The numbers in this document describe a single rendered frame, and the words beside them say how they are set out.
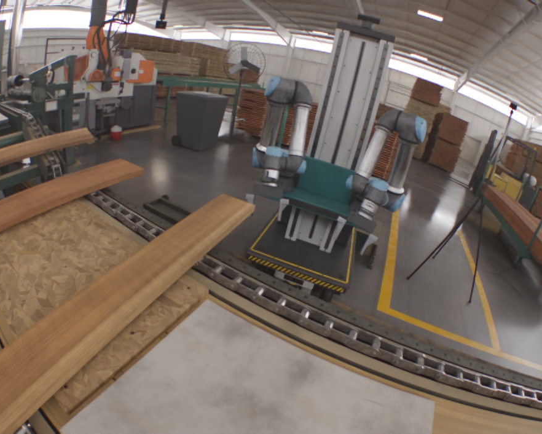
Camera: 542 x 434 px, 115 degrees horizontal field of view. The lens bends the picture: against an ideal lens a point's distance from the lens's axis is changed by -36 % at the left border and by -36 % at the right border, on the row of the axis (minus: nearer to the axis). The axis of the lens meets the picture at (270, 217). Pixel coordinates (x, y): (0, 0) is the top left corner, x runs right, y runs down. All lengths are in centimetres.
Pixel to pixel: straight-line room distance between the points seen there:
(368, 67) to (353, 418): 161
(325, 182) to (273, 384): 132
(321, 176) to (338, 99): 48
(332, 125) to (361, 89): 29
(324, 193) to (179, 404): 144
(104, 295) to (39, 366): 22
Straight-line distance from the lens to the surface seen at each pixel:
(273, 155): 123
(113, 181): 121
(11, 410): 57
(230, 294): 72
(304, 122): 139
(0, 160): 160
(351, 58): 169
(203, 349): 59
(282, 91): 139
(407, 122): 136
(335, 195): 168
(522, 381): 105
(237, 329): 63
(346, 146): 169
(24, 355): 61
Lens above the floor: 133
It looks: 28 degrees down
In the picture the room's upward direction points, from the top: 13 degrees clockwise
